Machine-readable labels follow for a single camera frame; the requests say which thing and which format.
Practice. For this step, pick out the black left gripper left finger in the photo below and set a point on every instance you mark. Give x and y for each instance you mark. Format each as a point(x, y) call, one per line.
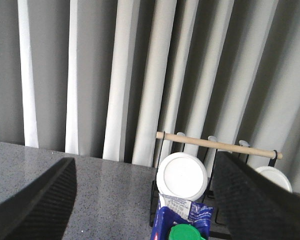
point(41, 211)

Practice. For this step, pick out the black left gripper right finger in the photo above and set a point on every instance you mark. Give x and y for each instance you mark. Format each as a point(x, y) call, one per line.
point(254, 207)

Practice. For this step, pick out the blue white milk carton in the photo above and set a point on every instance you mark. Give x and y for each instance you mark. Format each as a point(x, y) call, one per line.
point(181, 219)

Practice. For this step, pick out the white ribbed mug on rack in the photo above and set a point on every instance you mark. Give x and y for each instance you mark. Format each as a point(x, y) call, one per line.
point(276, 176)

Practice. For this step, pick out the black mug rack wooden bar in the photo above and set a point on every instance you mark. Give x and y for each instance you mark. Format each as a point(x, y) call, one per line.
point(216, 147)

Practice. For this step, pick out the white smooth mug on rack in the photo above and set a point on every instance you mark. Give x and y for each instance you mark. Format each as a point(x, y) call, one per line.
point(182, 175)

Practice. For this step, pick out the grey curtain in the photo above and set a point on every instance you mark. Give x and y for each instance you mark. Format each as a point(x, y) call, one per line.
point(100, 78)

